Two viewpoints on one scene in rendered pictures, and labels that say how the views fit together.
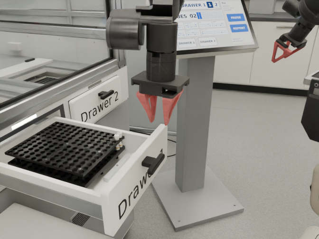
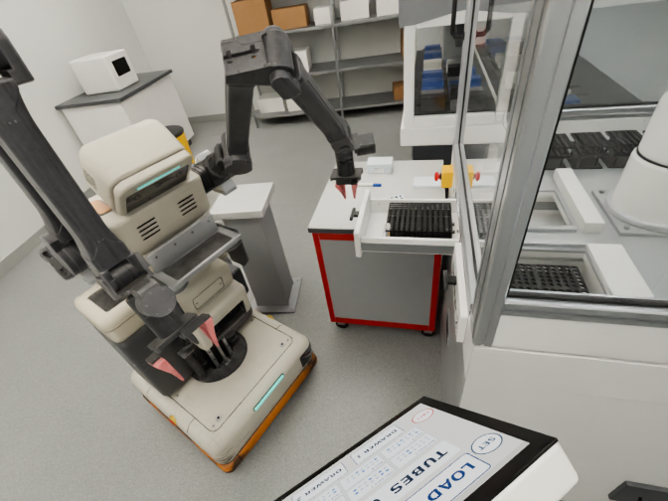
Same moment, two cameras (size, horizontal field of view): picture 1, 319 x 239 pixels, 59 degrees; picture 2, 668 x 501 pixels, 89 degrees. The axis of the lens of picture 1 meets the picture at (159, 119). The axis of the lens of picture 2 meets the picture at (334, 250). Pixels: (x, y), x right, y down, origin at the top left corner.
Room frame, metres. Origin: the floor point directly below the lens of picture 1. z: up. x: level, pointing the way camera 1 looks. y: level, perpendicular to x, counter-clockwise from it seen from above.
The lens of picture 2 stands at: (1.55, -0.16, 1.62)
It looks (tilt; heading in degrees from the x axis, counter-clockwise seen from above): 40 degrees down; 176
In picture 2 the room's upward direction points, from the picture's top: 10 degrees counter-clockwise
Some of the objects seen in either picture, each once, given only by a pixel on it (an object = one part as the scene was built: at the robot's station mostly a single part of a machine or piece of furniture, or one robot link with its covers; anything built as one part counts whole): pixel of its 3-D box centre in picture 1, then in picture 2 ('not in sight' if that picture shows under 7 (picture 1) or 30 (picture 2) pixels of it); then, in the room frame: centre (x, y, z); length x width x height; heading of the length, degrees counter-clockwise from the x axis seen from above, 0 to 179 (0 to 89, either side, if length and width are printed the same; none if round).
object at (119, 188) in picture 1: (140, 171); (363, 221); (0.52, 0.04, 0.87); 0.29 x 0.02 x 0.11; 157
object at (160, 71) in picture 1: (161, 68); (345, 167); (0.53, 0.00, 1.11); 0.10 x 0.07 x 0.07; 67
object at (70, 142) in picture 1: (69, 154); (418, 223); (0.60, 0.23, 0.87); 0.22 x 0.18 x 0.06; 67
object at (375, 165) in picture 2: not in sight; (380, 165); (-0.06, 0.27, 0.79); 0.13 x 0.09 x 0.05; 68
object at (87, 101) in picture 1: (98, 101); (458, 288); (0.93, 0.22, 0.87); 0.29 x 0.02 x 0.11; 157
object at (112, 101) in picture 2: not in sight; (131, 112); (-2.87, -1.88, 0.61); 1.15 x 0.72 x 1.22; 165
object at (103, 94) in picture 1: (104, 94); (449, 279); (0.92, 0.19, 0.91); 0.07 x 0.04 x 0.01; 157
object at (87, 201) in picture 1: (66, 155); (420, 224); (0.60, 0.24, 0.86); 0.40 x 0.26 x 0.06; 67
